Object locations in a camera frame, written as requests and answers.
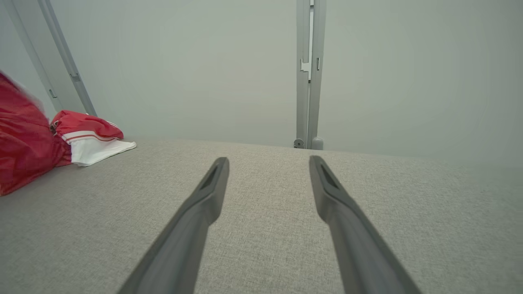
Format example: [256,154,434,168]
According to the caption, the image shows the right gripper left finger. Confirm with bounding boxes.
[118,156,230,294]

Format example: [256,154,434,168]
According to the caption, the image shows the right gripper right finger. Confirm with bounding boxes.
[308,155,422,294]

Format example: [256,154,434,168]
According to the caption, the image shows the red jersey with white sleeves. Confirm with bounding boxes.
[50,109,137,167]

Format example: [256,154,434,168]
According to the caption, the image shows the red shorts with white trim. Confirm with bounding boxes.
[0,70,73,196]

